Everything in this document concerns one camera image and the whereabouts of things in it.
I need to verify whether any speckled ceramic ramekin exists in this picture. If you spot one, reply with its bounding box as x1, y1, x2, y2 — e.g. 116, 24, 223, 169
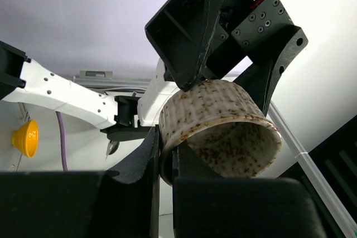
158, 80, 282, 185

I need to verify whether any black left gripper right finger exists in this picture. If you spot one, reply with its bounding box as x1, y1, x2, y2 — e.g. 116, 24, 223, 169
172, 143, 326, 237

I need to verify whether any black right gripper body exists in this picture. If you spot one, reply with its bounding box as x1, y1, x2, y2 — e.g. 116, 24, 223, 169
206, 0, 293, 78

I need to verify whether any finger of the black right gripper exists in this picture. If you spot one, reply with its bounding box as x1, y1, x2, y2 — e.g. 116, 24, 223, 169
145, 0, 238, 91
234, 25, 308, 115

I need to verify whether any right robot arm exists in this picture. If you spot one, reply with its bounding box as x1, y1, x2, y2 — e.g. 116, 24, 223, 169
1, 0, 308, 141

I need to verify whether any yellow cone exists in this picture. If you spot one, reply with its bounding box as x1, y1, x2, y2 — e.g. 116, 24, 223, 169
11, 120, 39, 158

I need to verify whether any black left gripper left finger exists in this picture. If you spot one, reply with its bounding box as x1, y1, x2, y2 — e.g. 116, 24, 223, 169
1, 127, 160, 237

